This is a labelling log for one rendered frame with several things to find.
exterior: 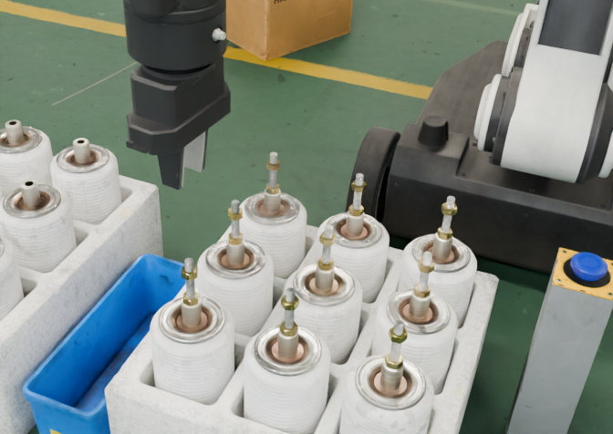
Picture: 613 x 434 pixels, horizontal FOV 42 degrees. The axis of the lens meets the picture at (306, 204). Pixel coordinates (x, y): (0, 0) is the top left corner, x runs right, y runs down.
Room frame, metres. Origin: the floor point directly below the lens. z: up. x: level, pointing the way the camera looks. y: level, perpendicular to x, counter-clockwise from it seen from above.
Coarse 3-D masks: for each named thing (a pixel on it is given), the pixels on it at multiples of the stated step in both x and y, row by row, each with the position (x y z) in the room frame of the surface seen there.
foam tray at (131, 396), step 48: (384, 288) 0.82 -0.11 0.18; (480, 288) 0.83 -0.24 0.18; (240, 336) 0.71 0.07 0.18; (480, 336) 0.74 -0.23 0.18; (144, 384) 0.63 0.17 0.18; (240, 384) 0.64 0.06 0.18; (336, 384) 0.66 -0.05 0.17; (144, 432) 0.60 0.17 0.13; (192, 432) 0.58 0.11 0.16; (240, 432) 0.57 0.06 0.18; (336, 432) 0.59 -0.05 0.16; (432, 432) 0.58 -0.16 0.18
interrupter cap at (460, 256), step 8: (416, 240) 0.83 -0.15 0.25; (424, 240) 0.84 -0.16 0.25; (432, 240) 0.84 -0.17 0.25; (456, 240) 0.84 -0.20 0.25; (416, 248) 0.82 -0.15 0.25; (424, 248) 0.82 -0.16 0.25; (432, 248) 0.82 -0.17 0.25; (456, 248) 0.82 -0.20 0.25; (464, 248) 0.82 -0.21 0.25; (416, 256) 0.80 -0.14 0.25; (432, 256) 0.81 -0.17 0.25; (456, 256) 0.81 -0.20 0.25; (464, 256) 0.81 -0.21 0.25; (440, 264) 0.79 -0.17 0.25; (448, 264) 0.79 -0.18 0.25; (456, 264) 0.79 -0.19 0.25; (464, 264) 0.79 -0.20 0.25; (440, 272) 0.78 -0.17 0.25; (448, 272) 0.78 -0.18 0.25
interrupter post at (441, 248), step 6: (438, 240) 0.81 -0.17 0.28; (444, 240) 0.80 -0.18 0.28; (450, 240) 0.81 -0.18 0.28; (438, 246) 0.80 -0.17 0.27; (444, 246) 0.80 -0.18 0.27; (450, 246) 0.81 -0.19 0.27; (432, 252) 0.81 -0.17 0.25; (438, 252) 0.80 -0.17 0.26; (444, 252) 0.80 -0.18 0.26; (438, 258) 0.80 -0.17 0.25; (444, 258) 0.80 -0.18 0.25
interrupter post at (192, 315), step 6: (186, 306) 0.66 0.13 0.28; (192, 306) 0.66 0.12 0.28; (198, 306) 0.66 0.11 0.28; (186, 312) 0.66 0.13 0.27; (192, 312) 0.66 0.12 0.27; (198, 312) 0.66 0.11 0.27; (186, 318) 0.66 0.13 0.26; (192, 318) 0.66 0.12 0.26; (198, 318) 0.66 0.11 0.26; (186, 324) 0.66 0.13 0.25; (192, 324) 0.66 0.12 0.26; (198, 324) 0.66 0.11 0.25
